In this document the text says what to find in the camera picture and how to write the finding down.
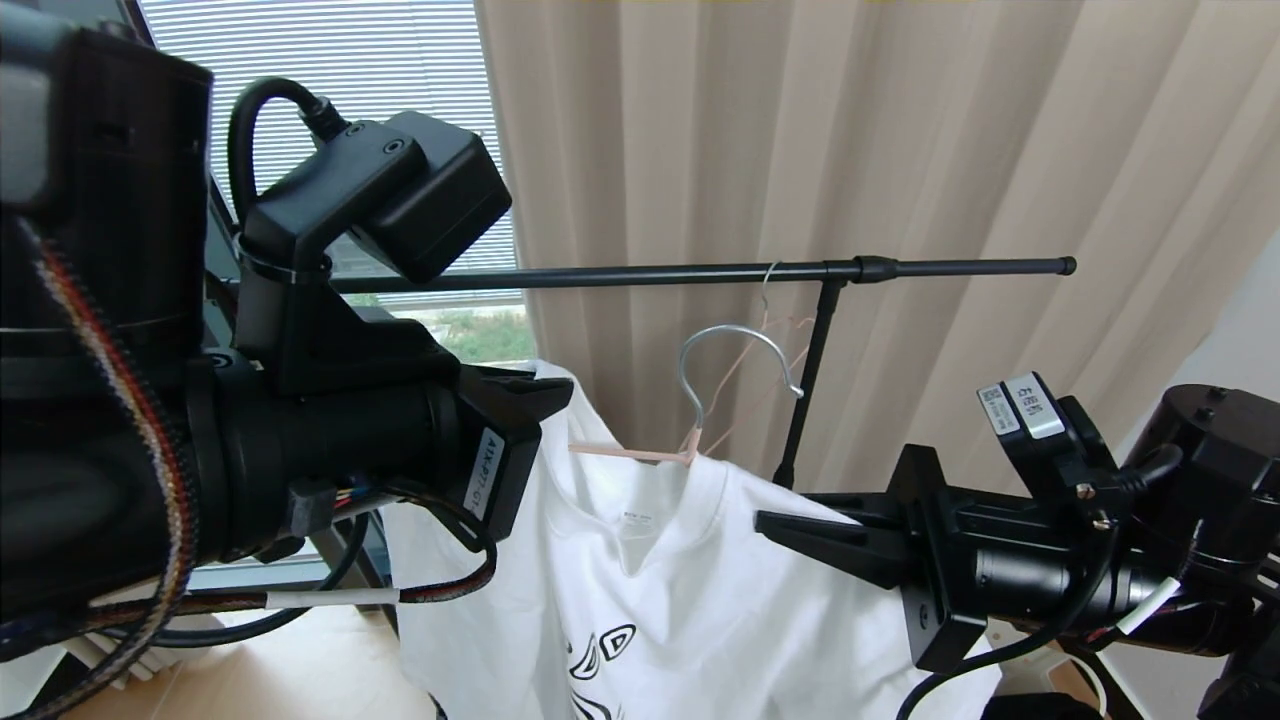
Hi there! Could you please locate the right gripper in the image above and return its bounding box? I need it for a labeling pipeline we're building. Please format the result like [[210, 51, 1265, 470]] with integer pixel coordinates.
[[754, 444, 1143, 674]]

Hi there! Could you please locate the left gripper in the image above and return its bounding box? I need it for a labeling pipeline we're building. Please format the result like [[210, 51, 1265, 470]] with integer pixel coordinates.
[[213, 364, 576, 561]]

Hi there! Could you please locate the white printed T-shirt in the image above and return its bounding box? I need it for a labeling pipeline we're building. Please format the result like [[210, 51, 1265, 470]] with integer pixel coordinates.
[[383, 360, 1004, 720]]

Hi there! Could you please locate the pink clothes hanger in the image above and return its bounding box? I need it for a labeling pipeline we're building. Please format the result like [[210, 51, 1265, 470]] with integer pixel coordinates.
[[567, 323, 805, 466], [700, 262, 816, 456]]

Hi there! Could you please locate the black clothes rack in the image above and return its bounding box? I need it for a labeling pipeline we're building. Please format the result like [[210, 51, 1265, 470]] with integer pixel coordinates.
[[325, 255, 1079, 493]]

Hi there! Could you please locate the white laundry basket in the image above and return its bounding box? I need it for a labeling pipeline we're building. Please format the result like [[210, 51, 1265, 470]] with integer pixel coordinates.
[[985, 650, 1111, 720]]

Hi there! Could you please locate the beige curtain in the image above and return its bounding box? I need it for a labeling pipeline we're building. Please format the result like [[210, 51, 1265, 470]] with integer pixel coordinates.
[[472, 0, 1280, 501]]

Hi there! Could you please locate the black cable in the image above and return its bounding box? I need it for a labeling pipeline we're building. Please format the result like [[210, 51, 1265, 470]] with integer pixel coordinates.
[[895, 445, 1186, 720], [227, 77, 351, 236]]

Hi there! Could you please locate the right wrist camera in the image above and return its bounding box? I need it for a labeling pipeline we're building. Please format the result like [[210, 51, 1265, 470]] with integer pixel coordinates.
[[975, 370, 1151, 531]]

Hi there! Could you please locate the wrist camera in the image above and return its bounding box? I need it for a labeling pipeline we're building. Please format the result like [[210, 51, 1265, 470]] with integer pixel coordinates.
[[975, 370, 1151, 531], [238, 110, 513, 396]]

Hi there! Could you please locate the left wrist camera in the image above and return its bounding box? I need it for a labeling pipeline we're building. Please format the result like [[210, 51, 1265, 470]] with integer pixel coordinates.
[[238, 110, 513, 396]]

